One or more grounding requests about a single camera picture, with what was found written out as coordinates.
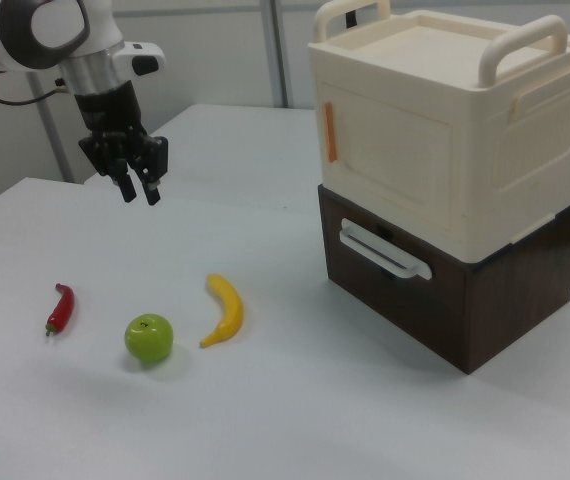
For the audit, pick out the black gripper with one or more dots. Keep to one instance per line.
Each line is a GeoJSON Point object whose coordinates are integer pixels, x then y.
{"type": "Point", "coordinates": [110, 125]}

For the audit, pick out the cream cabinet door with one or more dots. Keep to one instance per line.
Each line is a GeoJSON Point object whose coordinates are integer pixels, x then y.
{"type": "Point", "coordinates": [390, 160]}

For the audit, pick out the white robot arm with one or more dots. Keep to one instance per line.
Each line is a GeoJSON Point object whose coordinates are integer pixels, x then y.
{"type": "Point", "coordinates": [15, 30]}

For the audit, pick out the cream plastic cabinet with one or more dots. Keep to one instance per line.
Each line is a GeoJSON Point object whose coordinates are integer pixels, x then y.
{"type": "Point", "coordinates": [515, 165]}

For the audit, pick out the red toy chili pepper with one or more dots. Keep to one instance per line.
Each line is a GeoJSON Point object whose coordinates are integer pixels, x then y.
{"type": "Point", "coordinates": [64, 307]}

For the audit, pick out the green toy apple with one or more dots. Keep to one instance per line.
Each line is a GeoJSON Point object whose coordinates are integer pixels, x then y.
{"type": "Point", "coordinates": [148, 338]}

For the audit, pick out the yellow toy banana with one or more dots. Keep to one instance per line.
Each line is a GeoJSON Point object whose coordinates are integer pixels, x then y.
{"type": "Point", "coordinates": [230, 310]}

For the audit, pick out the dark brown drawer box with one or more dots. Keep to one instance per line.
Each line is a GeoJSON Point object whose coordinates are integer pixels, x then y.
{"type": "Point", "coordinates": [490, 310]}

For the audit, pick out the grey metal wall post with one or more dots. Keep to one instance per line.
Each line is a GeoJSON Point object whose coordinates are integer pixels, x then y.
{"type": "Point", "coordinates": [280, 50]}

